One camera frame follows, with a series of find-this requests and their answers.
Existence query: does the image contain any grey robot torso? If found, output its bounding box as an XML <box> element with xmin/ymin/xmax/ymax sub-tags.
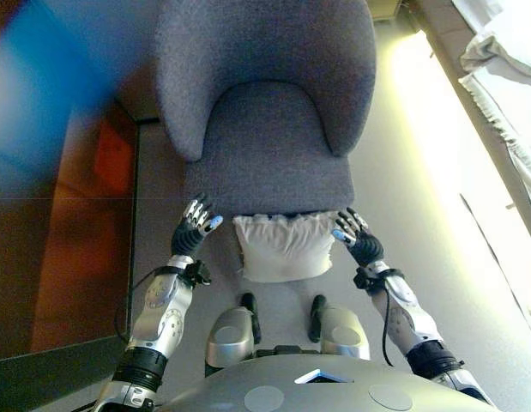
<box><xmin>155</xmin><ymin>359</ymin><xmax>503</xmax><ymax>412</ymax></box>

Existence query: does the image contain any silver robot leg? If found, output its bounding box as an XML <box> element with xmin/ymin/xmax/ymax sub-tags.
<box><xmin>307</xmin><ymin>294</ymin><xmax>372</xmax><ymax>362</ymax></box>
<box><xmin>204</xmin><ymin>292</ymin><xmax>263</xmax><ymax>379</ymax></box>

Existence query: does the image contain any white ruffled cushion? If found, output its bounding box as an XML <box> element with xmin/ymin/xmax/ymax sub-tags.
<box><xmin>232</xmin><ymin>210</ymin><xmax>338</xmax><ymax>284</ymax></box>

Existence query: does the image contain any grey fabric armchair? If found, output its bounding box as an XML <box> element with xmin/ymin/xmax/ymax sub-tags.
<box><xmin>154</xmin><ymin>0</ymin><xmax>378</xmax><ymax>216</ymax></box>

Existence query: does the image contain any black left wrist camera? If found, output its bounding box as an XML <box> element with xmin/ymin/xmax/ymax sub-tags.
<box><xmin>185</xmin><ymin>259</ymin><xmax>213</xmax><ymax>287</ymax></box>

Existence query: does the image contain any silver left robot leg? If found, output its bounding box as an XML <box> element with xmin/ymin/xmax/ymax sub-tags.
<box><xmin>204</xmin><ymin>292</ymin><xmax>263</xmax><ymax>379</ymax></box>

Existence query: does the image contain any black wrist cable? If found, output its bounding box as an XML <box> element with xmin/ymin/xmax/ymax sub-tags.
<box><xmin>380</xmin><ymin>290</ymin><xmax>398</xmax><ymax>367</ymax></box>
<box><xmin>113</xmin><ymin>266</ymin><xmax>174</xmax><ymax>345</ymax></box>

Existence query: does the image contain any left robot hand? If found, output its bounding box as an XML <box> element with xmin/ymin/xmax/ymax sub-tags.
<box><xmin>170</xmin><ymin>192</ymin><xmax>226</xmax><ymax>259</ymax></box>

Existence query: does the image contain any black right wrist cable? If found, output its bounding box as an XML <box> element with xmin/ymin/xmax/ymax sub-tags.
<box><xmin>380</xmin><ymin>290</ymin><xmax>398</xmax><ymax>367</ymax></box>

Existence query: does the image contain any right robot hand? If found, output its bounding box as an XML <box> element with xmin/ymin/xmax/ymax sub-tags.
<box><xmin>330</xmin><ymin>206</ymin><xmax>386</xmax><ymax>270</ymax></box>

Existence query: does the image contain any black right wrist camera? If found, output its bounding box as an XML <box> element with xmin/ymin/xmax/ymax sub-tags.
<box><xmin>353</xmin><ymin>266</ymin><xmax>377</xmax><ymax>291</ymax></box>

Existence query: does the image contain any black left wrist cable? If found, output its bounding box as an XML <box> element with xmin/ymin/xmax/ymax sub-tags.
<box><xmin>113</xmin><ymin>266</ymin><xmax>174</xmax><ymax>345</ymax></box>

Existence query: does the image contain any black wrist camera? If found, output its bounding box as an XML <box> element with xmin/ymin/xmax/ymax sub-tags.
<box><xmin>353</xmin><ymin>266</ymin><xmax>377</xmax><ymax>291</ymax></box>
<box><xmin>185</xmin><ymin>259</ymin><xmax>213</xmax><ymax>287</ymax></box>

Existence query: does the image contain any silver right robot leg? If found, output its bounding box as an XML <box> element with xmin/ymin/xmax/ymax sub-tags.
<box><xmin>307</xmin><ymin>294</ymin><xmax>372</xmax><ymax>362</ymax></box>

